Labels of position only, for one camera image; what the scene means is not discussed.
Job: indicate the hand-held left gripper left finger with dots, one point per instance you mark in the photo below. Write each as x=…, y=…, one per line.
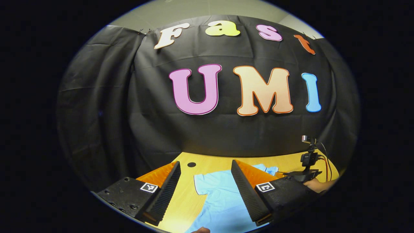
x=166, y=191

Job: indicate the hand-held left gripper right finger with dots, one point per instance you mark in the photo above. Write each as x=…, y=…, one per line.
x=247, y=191

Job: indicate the light blue T-shirt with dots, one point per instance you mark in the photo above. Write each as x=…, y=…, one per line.
x=216, y=194

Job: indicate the black backdrop cloth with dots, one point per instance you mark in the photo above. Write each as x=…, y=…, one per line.
x=129, y=129

